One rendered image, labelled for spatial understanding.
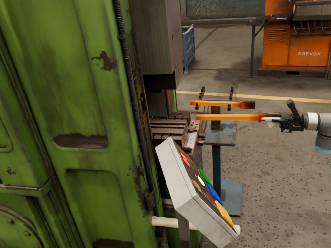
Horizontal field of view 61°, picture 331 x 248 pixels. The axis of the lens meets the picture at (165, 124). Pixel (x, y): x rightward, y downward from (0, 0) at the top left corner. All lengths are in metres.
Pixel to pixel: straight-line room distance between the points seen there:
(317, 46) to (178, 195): 4.24
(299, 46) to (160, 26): 3.83
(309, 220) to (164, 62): 1.73
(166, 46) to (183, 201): 0.66
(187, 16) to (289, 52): 5.05
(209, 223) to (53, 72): 0.83
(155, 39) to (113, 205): 0.88
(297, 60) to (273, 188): 2.75
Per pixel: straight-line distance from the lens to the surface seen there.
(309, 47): 4.90
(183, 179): 0.91
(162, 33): 1.22
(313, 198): 2.66
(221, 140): 1.96
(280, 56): 4.93
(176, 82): 1.33
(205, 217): 0.93
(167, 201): 1.78
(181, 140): 1.48
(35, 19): 1.21
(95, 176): 1.45
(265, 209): 2.48
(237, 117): 1.51
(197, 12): 9.27
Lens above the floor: 1.80
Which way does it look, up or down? 30 degrees down
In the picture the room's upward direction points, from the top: 7 degrees counter-clockwise
